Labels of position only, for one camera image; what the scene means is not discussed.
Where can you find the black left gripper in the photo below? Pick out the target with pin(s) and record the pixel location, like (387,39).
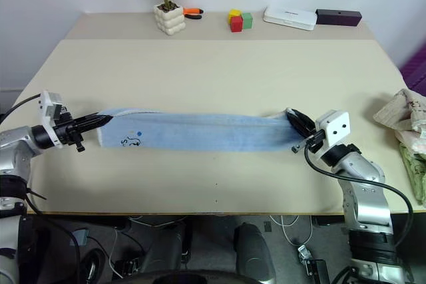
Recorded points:
(68,129)

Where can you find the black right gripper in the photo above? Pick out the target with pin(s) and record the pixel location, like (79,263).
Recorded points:
(315,140)

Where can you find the light blue towel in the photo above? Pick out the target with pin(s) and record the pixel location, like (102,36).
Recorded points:
(199,131)

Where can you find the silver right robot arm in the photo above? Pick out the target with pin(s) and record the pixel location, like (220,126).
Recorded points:
(364,197)

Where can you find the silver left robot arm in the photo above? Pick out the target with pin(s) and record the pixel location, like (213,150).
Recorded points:
(16,144)

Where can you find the beige crumpled cloth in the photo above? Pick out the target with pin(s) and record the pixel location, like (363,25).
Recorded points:
(399,111)

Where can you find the flat white box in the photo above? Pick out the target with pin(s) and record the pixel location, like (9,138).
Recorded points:
(288,18)

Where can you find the pale pink cloth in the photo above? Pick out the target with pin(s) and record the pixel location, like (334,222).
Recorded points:
(411,139)

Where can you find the long dark box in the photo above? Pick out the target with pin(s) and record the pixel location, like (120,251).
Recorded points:
(337,18)

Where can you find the green cube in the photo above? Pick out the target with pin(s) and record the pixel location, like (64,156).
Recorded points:
(247,21)

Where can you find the red cube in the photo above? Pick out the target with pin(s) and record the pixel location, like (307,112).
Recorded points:
(237,25)

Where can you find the green patterned cloth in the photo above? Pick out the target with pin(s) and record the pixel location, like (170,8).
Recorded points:
(414,171)

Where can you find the green plant in white pot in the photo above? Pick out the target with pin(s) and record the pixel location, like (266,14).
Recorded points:
(169,19)

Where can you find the yellow cube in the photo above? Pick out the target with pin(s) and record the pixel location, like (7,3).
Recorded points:
(234,13)

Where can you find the dark rounded shape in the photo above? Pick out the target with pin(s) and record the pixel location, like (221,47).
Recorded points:
(169,247)
(253,250)

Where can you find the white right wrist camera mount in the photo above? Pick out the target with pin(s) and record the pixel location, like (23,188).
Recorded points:
(337,126)

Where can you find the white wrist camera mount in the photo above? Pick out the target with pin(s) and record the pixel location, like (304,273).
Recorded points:
(337,126)
(50,101)

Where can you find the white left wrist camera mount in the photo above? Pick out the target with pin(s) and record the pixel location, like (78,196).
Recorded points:
(50,101)

